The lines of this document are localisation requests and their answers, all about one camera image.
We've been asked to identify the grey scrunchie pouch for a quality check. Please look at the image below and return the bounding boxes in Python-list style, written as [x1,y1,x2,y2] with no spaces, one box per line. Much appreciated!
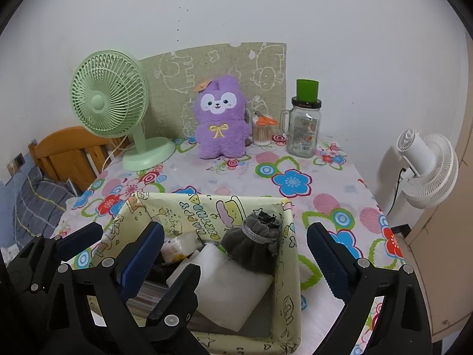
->
[221,211,281,275]

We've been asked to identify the orange wooden chair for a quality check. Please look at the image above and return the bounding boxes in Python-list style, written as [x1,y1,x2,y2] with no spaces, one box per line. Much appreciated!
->
[28,126,130,191]

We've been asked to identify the cartoon printed tissue pack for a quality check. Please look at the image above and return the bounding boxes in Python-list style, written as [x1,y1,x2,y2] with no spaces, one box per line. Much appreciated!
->
[160,232,204,264]

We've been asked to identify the white floor fan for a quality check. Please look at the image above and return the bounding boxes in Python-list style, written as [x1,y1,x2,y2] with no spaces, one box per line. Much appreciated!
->
[396,128,459,209]

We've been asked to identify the green desk fan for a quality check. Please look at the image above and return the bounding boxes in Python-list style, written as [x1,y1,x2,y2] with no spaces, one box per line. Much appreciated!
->
[70,50,176,171]

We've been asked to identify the yellow cartoon fabric storage box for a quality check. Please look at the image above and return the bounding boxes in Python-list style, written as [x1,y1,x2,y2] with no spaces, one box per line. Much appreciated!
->
[91,192,302,354]

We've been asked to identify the glass jar with green lid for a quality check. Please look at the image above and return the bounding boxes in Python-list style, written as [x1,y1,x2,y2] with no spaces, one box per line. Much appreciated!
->
[280,79,321,159]

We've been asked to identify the cartoon cardboard sheet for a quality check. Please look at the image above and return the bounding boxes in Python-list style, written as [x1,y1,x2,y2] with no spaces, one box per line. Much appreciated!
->
[140,42,287,139]

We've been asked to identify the white sponge block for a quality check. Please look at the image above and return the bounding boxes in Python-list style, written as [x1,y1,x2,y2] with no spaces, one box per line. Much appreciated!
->
[166,244,273,332]

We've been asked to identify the green tissue pack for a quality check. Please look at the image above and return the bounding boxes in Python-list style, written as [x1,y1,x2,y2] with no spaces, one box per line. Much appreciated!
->
[127,280,169,319]

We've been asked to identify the toothpick holder with orange lid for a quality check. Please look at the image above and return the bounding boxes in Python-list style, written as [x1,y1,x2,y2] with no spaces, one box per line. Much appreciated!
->
[252,112,278,147]

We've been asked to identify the floral tablecloth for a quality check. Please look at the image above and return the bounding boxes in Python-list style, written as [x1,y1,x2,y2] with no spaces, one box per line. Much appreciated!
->
[50,134,407,355]

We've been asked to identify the purple plush toy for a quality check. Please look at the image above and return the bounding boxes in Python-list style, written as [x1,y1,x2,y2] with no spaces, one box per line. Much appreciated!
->
[193,75,251,159]

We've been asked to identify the blue plaid bedding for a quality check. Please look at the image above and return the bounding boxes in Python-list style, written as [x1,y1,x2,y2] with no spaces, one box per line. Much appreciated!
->
[13,166,82,249]

